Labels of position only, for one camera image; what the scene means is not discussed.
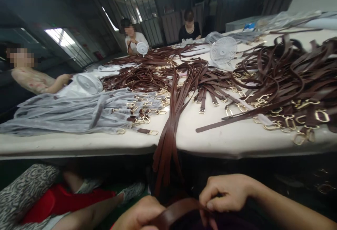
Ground person's right hand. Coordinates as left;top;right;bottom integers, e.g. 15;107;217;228
199;173;255;212

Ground person's left hand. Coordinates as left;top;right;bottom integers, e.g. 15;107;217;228
115;195;169;230

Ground curved brown leather strap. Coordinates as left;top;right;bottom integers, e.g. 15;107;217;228
154;198;214;230

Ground short brown tab gold clasp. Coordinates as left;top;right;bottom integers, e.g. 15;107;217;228
136;128;159;136

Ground red cloth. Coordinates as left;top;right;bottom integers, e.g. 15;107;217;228
22;183;117;225

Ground large white desk fan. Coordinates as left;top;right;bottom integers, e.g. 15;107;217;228
209;36;238;70

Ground grey plastic bag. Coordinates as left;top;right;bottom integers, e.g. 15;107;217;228
205;31;225;44

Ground pile of white wrapping sheets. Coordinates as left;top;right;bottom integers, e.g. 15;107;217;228
97;63;128;75

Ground small white desk fan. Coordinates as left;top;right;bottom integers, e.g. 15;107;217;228
136;41;150;58

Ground tilted white desk fan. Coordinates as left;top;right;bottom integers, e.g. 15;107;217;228
75;72;104;94

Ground person's legs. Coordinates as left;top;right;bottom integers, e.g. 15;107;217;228
0;163;146;230

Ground heap of clear plastic bags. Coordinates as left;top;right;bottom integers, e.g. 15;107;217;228
256;9;337;29

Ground barred metal gate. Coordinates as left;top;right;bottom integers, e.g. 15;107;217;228
114;0;165;47

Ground barred window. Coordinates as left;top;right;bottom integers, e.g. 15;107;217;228
44;27;94;69

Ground single flat brown strap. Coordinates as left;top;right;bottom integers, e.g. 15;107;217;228
195;108;265;133

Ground bundle of long brown straps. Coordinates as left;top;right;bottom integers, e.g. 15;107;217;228
152;58;210;197

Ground group of short buckle straps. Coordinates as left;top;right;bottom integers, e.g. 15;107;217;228
188;79;255;115

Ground big pile of clasped brown straps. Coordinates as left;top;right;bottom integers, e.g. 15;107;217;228
221;33;337;146

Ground heap of tangled brown straps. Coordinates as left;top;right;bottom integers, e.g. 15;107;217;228
101;42;211;95

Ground pile of grey wrapped straps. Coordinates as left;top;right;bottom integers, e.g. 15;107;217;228
0;87;170;136

